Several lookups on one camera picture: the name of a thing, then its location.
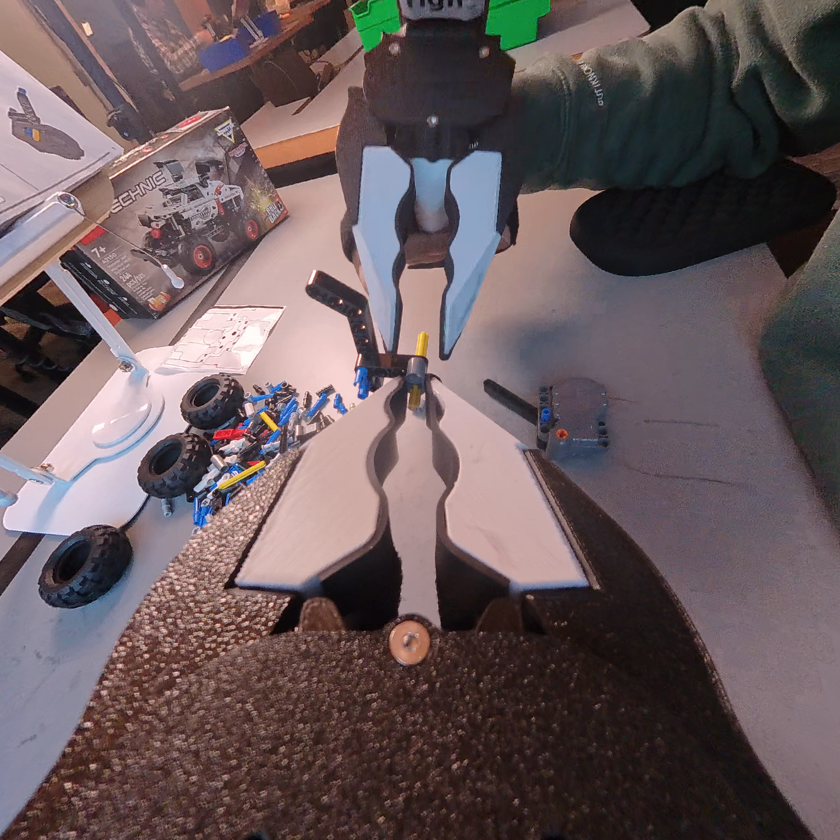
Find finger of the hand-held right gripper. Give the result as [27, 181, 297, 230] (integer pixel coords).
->
[353, 145, 418, 355]
[440, 149, 505, 361]

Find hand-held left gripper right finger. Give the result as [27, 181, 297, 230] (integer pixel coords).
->
[426, 381, 590, 623]

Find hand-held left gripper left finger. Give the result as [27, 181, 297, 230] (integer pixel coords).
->
[237, 381, 408, 627]

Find black beam frame yellow pins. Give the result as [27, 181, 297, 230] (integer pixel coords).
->
[306, 269, 410, 401]

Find pile of small building bricks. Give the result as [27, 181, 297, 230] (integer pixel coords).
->
[191, 378, 353, 526]

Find grey motor block assembly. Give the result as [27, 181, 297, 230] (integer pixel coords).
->
[536, 378, 611, 460]

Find black beam brick assembly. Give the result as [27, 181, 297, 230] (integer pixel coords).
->
[483, 378, 542, 427]

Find instruction booklet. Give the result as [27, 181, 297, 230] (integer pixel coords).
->
[0, 50, 126, 224]

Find person's right forearm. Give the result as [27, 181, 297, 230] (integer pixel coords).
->
[515, 0, 840, 195]

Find grey desk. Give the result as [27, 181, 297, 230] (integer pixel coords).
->
[0, 171, 840, 840]

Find green plastic crate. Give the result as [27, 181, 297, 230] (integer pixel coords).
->
[348, 0, 552, 53]

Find wood-edged table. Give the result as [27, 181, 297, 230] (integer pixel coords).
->
[241, 0, 653, 178]

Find black toy tyre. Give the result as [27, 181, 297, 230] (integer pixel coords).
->
[37, 525, 132, 609]
[138, 434, 214, 500]
[180, 374, 246, 430]

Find clear sticker sheet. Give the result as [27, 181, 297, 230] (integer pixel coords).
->
[164, 305, 286, 375]

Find toy truck box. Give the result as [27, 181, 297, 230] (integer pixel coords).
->
[59, 108, 290, 320]

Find white book stand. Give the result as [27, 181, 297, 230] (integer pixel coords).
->
[0, 191, 198, 536]

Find person's torso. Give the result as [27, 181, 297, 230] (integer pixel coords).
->
[759, 217, 840, 526]

